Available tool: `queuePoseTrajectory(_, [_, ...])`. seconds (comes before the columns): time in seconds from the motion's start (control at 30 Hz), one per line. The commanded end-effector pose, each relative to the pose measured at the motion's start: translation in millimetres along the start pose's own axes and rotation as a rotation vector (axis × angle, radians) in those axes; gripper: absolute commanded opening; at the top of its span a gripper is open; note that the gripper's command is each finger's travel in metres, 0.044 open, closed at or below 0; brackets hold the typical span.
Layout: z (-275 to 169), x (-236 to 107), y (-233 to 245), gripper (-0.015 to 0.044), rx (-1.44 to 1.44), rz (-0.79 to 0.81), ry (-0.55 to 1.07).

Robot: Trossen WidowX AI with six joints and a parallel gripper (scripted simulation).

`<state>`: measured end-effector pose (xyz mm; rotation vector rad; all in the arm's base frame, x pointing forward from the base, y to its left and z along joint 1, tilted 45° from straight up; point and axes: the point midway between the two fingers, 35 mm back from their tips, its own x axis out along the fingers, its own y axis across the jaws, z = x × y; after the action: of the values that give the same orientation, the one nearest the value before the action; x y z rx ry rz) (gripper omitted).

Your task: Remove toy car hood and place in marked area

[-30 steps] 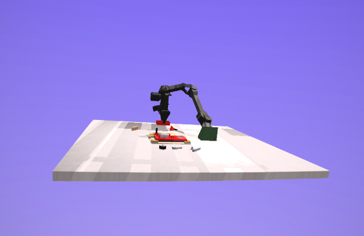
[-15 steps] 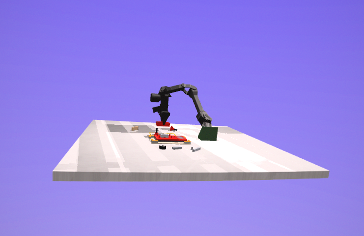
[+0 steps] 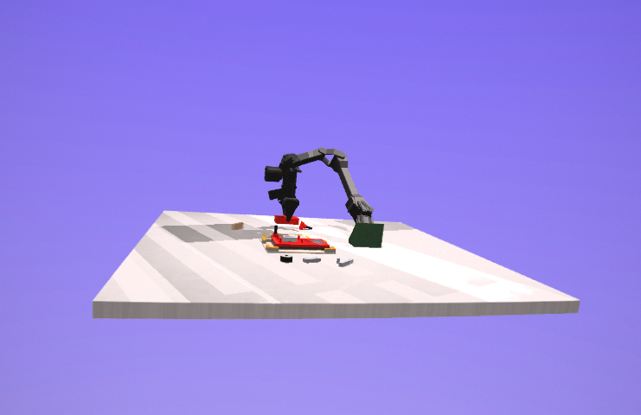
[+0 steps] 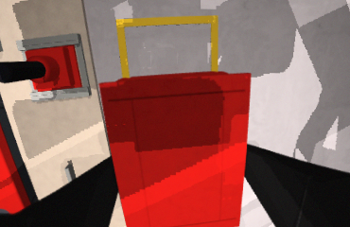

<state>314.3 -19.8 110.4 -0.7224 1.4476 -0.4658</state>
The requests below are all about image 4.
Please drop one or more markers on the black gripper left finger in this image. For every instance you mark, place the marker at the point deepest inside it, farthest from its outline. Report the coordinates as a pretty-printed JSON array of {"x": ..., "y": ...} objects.
[{"x": 87, "y": 201}]

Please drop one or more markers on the yellow rectangular outline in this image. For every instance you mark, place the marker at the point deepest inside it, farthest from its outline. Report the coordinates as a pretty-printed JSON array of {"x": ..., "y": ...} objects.
[{"x": 121, "y": 23}]

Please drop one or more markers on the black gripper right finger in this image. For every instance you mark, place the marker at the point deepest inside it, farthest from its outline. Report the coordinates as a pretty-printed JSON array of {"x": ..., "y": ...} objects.
[{"x": 297, "y": 193}]

